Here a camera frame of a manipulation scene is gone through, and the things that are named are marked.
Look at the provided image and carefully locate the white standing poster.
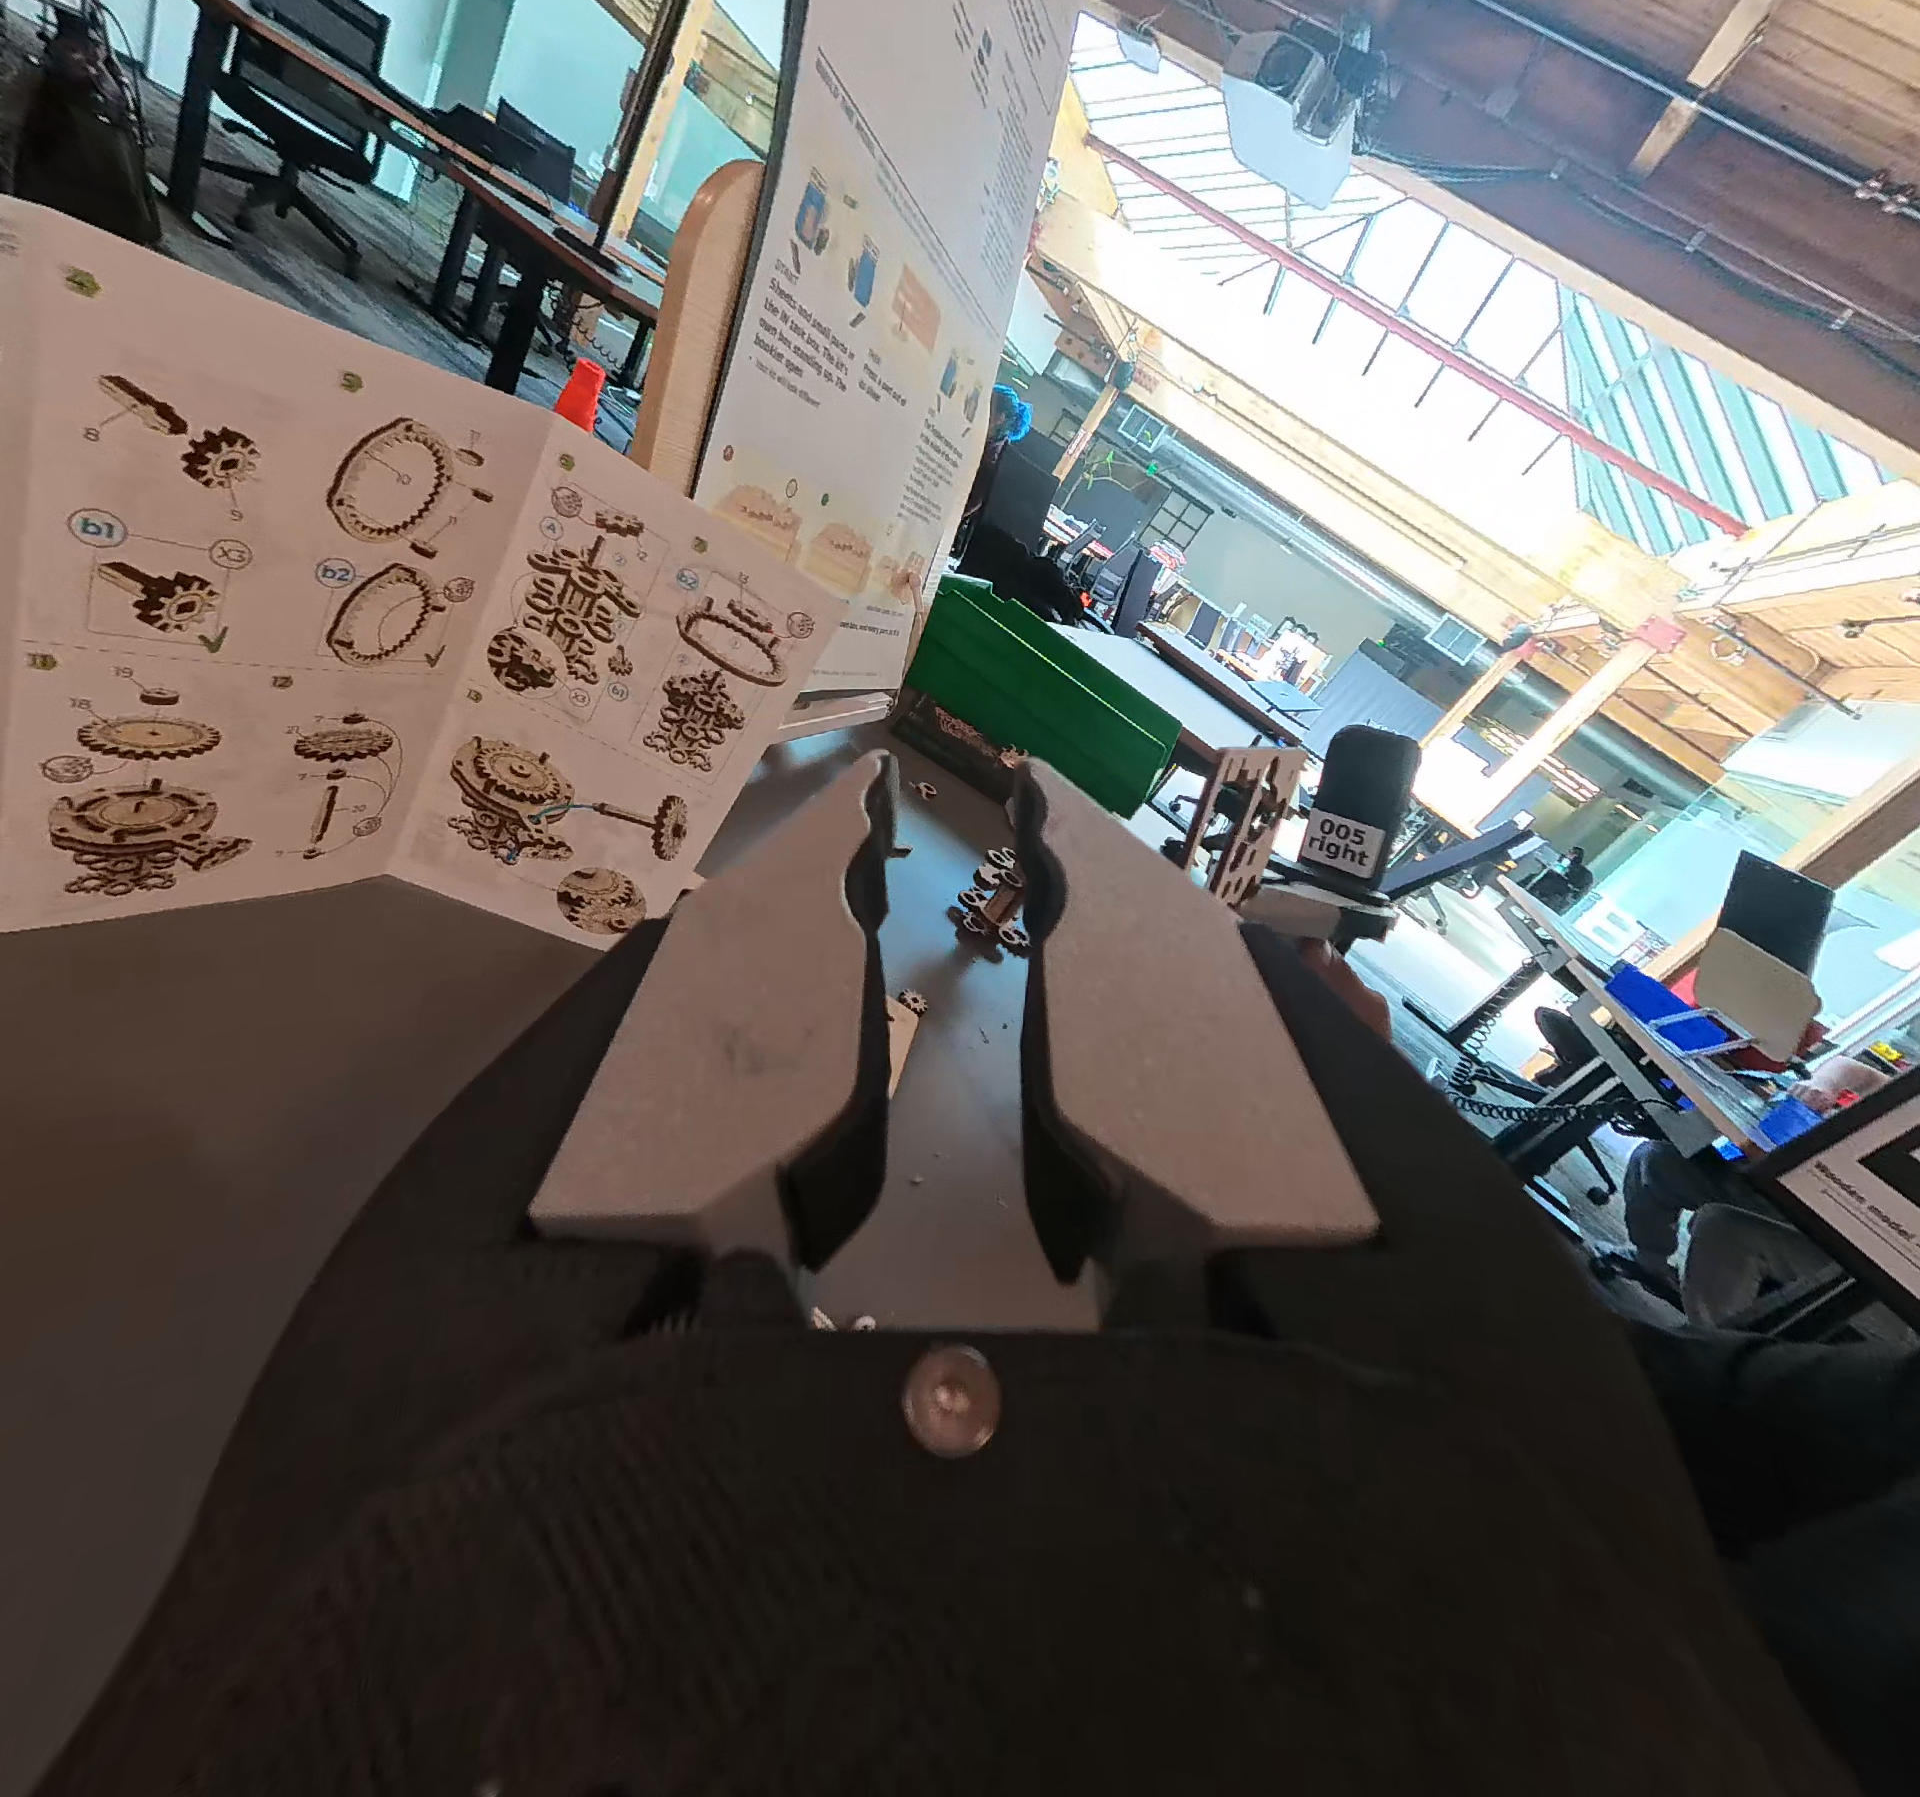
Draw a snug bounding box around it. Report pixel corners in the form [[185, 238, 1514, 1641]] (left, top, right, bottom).
[[695, 0, 1086, 696]]

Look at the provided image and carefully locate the punched plywood parts sheet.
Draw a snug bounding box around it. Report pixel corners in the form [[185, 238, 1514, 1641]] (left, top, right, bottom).
[[1161, 739, 1310, 906]]

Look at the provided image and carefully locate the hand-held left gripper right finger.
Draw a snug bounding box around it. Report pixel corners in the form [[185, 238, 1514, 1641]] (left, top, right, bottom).
[[1009, 758, 1383, 1286]]

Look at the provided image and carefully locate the white ceiling projector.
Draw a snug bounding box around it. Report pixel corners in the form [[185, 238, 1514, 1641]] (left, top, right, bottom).
[[1222, 18, 1373, 212]]

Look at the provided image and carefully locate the person's right hand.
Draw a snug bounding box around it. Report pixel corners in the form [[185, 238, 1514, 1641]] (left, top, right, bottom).
[[1304, 935, 1395, 1041]]

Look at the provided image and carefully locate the wooden gear assembly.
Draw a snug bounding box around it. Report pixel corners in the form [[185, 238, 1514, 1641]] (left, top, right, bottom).
[[948, 842, 1041, 951]]

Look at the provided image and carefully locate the black coiled cable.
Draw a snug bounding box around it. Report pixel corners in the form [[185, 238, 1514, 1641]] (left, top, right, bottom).
[[1425, 1052, 1676, 1125]]

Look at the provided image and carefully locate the dark printed box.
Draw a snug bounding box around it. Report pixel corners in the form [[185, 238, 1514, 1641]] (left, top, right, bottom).
[[891, 693, 1038, 794]]

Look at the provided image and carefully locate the dark bag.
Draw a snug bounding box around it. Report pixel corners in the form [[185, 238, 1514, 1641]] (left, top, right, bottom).
[[14, 11, 163, 249]]

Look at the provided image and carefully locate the framed marker sign board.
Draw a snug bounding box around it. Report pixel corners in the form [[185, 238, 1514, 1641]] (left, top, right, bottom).
[[1747, 1076, 1920, 1352]]

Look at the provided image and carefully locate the person's black top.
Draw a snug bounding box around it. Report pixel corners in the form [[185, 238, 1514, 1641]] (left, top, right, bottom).
[[1628, 1302, 1920, 1797]]

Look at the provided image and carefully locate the red ceiling pipe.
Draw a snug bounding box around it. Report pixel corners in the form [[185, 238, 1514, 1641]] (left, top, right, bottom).
[[1094, 133, 1752, 541]]

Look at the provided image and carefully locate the long wooden desk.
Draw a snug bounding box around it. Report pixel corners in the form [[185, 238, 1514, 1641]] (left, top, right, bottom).
[[127, 0, 666, 397]]

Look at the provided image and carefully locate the black office chair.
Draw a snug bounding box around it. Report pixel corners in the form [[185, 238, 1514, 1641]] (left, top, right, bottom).
[[224, 0, 395, 275], [493, 100, 582, 206]]

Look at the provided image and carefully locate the folded paper instruction leaflet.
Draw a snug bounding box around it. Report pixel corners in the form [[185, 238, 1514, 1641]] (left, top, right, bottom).
[[0, 195, 850, 951]]

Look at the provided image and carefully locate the rounded wooden board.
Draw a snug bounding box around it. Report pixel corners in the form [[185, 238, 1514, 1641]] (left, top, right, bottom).
[[631, 160, 772, 495]]

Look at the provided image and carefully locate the cardboard piece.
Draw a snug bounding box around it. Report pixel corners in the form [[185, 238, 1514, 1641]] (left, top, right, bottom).
[[1695, 927, 1827, 1067]]

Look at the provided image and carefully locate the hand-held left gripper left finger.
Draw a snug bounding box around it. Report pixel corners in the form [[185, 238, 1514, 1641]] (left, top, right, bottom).
[[527, 750, 902, 1270]]

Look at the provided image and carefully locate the large green plastic bin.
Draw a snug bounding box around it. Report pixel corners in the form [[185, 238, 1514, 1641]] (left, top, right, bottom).
[[906, 579, 1187, 816]]

